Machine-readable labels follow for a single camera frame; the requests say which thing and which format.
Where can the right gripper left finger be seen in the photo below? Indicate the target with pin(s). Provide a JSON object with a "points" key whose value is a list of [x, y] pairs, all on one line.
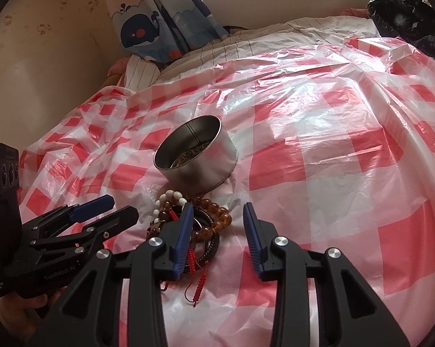
{"points": [[87, 313]]}

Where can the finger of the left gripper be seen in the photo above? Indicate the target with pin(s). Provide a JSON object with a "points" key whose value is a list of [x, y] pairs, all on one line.
{"points": [[60, 219], [80, 239]]}

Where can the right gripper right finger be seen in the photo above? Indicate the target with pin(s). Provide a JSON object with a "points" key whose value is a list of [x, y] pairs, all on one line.
{"points": [[350, 313]]}

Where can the person's left hand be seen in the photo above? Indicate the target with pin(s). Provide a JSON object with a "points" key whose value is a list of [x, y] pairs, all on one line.
{"points": [[18, 315]]}

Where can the round silver metal tin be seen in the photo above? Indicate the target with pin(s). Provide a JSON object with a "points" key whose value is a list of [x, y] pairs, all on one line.
{"points": [[198, 156]]}

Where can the pink cloth by pillow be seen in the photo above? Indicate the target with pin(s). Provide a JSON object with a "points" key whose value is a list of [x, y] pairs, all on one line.
{"points": [[116, 72]]}

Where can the striped white pillow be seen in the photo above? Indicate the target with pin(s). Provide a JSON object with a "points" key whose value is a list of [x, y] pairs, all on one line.
{"points": [[139, 74]]}

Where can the red white checkered plastic sheet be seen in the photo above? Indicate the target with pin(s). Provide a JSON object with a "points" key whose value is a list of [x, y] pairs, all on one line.
{"points": [[336, 147]]}

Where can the blue whale print curtain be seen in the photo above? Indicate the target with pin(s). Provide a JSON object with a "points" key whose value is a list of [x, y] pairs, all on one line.
{"points": [[163, 31]]}

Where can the striped white bed sheet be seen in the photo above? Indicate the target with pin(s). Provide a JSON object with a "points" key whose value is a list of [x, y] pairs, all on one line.
{"points": [[301, 32]]}

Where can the black jacket pile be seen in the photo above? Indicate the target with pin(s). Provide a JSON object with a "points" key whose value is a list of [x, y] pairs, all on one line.
{"points": [[411, 20]]}

